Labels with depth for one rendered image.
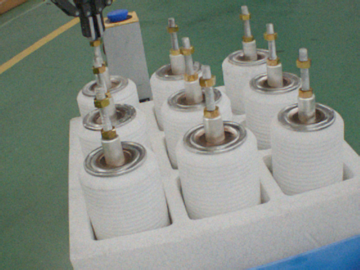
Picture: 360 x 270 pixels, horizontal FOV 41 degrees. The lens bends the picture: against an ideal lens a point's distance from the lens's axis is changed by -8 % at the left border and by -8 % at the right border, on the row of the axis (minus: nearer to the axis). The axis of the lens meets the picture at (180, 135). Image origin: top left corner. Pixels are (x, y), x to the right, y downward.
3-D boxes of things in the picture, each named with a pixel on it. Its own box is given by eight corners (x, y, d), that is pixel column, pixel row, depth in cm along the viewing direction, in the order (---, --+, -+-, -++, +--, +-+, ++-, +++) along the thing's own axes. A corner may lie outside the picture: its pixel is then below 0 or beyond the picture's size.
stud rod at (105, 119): (113, 144, 60) (99, 84, 56) (117, 147, 59) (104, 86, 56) (106, 148, 59) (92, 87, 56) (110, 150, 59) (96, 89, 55)
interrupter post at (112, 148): (122, 167, 59) (116, 141, 57) (103, 167, 59) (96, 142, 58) (128, 156, 61) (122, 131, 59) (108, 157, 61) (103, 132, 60)
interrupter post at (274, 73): (278, 90, 71) (276, 67, 70) (264, 87, 73) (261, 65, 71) (286, 83, 73) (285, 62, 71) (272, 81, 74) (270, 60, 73)
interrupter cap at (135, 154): (138, 179, 56) (137, 174, 56) (75, 180, 58) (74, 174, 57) (154, 144, 62) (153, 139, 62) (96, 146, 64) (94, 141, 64)
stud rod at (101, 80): (102, 110, 69) (91, 58, 66) (105, 107, 70) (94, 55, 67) (108, 110, 69) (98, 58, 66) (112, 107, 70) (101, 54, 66)
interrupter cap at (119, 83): (75, 100, 79) (74, 96, 78) (92, 81, 85) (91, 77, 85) (120, 97, 77) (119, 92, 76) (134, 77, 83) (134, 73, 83)
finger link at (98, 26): (96, 15, 75) (100, 38, 76) (99, 14, 75) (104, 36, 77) (89, 14, 76) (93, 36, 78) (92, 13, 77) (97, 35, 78)
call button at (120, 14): (108, 26, 92) (107, 16, 91) (107, 21, 95) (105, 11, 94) (130, 21, 92) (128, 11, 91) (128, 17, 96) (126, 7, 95)
